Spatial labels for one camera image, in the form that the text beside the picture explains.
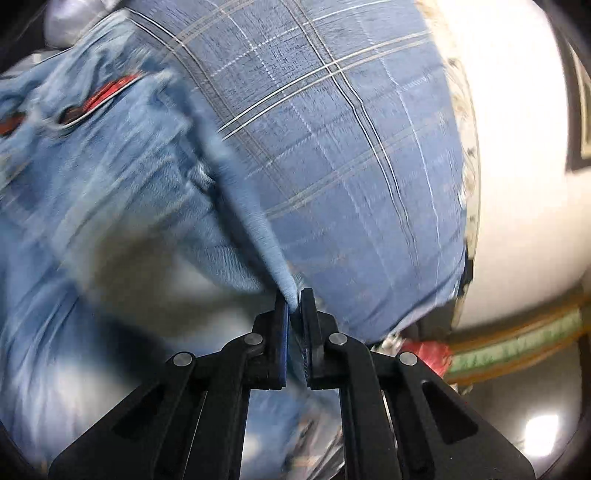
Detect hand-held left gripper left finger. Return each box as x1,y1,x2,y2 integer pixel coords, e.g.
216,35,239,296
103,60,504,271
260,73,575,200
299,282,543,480
48,288,291,480

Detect light blue denim pants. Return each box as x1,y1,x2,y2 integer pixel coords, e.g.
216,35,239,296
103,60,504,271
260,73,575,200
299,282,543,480
0,9,345,480

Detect green striped wooden rail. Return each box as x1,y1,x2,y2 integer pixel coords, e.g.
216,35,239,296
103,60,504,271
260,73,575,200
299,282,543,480
445,295,591,386

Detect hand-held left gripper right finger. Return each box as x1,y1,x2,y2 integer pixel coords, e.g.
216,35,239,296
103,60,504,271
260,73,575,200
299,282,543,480
299,287,539,480

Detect red cloth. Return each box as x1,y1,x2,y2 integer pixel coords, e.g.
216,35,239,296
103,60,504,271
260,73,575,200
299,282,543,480
402,339,455,380

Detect blue plaid bed sheet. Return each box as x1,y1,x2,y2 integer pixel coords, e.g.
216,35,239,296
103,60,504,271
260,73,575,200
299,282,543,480
124,0,468,344

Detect dark framed wall picture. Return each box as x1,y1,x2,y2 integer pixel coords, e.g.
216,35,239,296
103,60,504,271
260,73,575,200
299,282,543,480
561,41,591,174

